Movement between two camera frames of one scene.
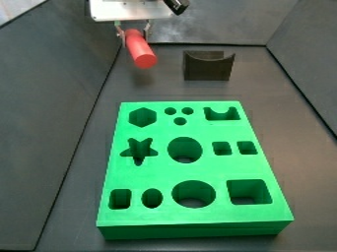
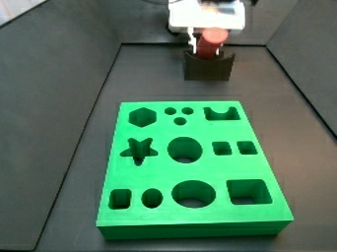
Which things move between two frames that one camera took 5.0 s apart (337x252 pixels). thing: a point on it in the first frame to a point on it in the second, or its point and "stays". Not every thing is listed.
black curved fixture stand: [207, 65] stays
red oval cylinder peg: [141, 49] to [212, 35]
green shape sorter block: [188, 175] stays
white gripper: [119, 10] to [206, 14]
